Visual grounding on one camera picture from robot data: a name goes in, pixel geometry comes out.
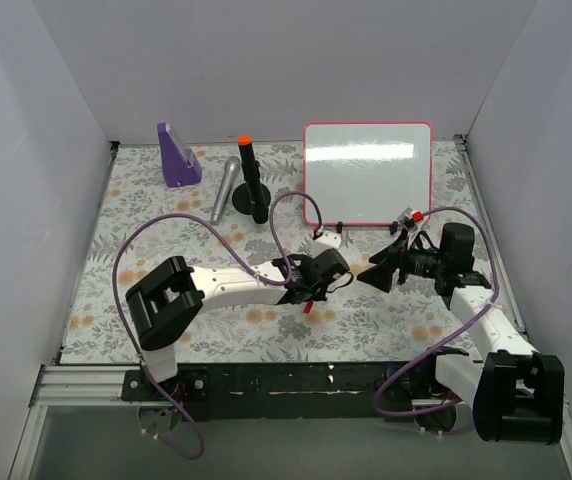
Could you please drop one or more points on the purple wedge stand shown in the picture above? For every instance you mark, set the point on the purple wedge stand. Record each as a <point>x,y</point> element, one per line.
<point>180,166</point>

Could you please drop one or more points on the black flashlight orange tip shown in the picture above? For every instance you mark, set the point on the black flashlight orange tip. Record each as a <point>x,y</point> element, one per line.
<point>258,203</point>

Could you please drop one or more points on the pink framed whiteboard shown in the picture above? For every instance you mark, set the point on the pink framed whiteboard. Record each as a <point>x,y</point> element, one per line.
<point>366,174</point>

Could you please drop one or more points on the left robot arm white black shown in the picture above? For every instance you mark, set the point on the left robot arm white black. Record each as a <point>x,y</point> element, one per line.
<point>164,303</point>

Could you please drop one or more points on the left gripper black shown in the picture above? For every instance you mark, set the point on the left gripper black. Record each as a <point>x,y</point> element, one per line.
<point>308,288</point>

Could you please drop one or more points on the silver microphone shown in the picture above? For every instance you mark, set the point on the silver microphone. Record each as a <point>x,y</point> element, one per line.
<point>232,168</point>

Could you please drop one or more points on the floral table mat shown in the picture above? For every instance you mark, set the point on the floral table mat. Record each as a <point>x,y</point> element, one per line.
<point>142,222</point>

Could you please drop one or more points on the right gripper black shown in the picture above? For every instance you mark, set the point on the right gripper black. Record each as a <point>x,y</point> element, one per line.
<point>398,265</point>

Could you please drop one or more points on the aluminium frame rail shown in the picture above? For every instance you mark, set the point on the aluminium frame rail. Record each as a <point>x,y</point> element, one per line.
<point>79,385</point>

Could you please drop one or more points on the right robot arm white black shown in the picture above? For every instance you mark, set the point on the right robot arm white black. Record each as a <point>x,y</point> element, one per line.
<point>515,392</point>

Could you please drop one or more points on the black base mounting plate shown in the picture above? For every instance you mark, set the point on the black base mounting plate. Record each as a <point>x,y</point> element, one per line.
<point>226,391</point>

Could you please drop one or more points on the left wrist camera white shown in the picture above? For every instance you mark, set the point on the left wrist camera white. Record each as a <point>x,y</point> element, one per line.
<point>324,241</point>

